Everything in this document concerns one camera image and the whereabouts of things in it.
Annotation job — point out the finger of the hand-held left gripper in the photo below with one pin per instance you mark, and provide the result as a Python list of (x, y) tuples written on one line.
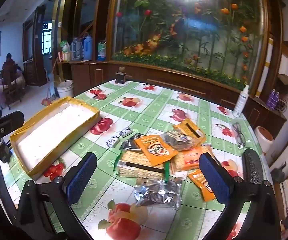
[(6, 122)]

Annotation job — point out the flower mural glass panel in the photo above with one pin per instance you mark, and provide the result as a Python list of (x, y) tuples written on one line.
[(184, 30)]

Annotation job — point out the black eyeglasses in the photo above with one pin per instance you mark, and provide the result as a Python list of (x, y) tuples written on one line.
[(241, 140)]

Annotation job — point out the purple bottle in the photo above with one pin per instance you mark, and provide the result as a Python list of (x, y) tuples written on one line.
[(276, 100), (272, 99)]

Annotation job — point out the orange cracker pack black stripe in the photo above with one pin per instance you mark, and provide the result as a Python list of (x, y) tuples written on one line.
[(187, 127)]

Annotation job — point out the blue thermos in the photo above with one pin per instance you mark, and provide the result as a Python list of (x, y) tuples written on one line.
[(87, 47)]

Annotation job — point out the wooden cabinet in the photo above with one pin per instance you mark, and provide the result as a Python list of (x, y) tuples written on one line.
[(159, 77)]

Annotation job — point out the red broom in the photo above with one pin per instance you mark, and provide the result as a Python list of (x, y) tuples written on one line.
[(48, 102)]

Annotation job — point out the white yellow rolled scroll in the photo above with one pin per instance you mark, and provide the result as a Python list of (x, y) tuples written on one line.
[(266, 67)]

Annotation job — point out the white plastic bucket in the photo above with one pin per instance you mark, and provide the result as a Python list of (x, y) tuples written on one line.
[(65, 90)]

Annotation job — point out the small dark jar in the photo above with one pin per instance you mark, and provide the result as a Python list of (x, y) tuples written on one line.
[(120, 77)]

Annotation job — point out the white orange jar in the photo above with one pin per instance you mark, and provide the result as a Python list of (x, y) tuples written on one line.
[(262, 136)]

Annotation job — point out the green plastic bag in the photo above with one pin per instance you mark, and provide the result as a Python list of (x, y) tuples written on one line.
[(64, 45)]

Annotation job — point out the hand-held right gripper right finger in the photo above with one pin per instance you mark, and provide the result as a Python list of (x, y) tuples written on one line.
[(216, 178)]

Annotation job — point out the wrapped water bottle pack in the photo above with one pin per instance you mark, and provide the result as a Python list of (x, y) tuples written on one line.
[(101, 51)]

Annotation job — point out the grey thermos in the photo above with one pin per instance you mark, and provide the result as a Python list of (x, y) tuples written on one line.
[(76, 48)]

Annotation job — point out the red white carton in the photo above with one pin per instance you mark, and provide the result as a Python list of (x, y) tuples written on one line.
[(66, 56)]

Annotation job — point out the white box with yellow tape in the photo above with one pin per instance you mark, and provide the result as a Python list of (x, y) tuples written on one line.
[(54, 132)]

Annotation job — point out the cracker pack with green ends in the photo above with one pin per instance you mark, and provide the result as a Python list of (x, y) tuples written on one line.
[(139, 170)]

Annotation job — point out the small orange snack packet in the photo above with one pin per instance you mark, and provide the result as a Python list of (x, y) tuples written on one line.
[(200, 183)]

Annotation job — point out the white spray bottle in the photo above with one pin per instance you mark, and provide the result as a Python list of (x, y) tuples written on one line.
[(240, 102)]

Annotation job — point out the large orange snack packet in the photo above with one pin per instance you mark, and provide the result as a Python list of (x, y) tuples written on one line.
[(156, 150)]

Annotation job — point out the clear silver dark seed packet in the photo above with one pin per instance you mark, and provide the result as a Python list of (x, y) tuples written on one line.
[(159, 192)]

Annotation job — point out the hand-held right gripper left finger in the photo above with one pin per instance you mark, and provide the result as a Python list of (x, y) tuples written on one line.
[(80, 178)]

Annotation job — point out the blue white candy packet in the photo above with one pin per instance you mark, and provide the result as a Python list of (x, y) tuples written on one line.
[(112, 141), (125, 131)]

